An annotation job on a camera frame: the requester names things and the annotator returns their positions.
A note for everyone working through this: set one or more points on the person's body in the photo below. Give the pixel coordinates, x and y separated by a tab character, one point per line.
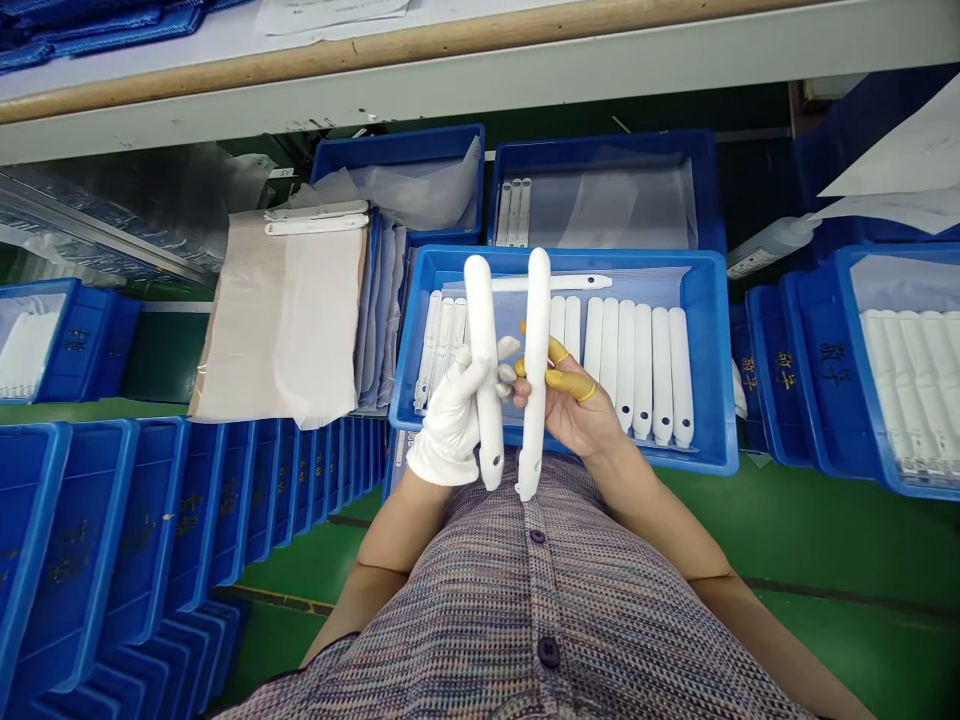
525	637

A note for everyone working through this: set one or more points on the beige cloth stack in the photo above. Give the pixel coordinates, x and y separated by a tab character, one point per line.
277	330

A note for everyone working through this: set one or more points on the stack of clear plastic sheets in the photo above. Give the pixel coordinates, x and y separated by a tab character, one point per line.
381	315

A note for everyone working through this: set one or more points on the white flat plastic strip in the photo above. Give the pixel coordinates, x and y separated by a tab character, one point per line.
444	337
322	209
503	214
319	224
524	214
514	214
458	322
427	352

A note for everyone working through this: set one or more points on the person's left hand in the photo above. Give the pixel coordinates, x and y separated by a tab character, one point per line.
450	420

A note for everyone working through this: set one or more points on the person's right hand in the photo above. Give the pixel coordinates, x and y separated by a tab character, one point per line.
577	420

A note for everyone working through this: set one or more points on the row of blue bins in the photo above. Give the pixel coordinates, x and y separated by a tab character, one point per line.
112	525

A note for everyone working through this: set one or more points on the blue plastic bin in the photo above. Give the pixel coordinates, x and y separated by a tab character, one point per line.
791	337
712	360
397	146
832	375
765	390
600	146
82	345
847	127

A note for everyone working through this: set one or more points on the clear plastic bag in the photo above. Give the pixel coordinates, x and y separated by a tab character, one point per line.
420	195

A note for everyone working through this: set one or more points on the blue mesh trays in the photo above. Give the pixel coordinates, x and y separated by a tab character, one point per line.
90	26

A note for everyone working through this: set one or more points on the grey workbench with wooden edge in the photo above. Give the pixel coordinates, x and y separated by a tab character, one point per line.
525	75

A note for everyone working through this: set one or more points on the white paper sheets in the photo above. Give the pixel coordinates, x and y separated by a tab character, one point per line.
900	172
330	13

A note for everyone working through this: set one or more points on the clear plastic blister tray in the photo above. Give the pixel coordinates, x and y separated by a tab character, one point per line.
127	210

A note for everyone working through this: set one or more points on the white squeeze bottle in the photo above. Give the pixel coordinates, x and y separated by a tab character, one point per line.
772	244

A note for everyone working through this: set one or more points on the clear plastic sheet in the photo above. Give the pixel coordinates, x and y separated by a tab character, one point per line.
615	210
907	281
652	283

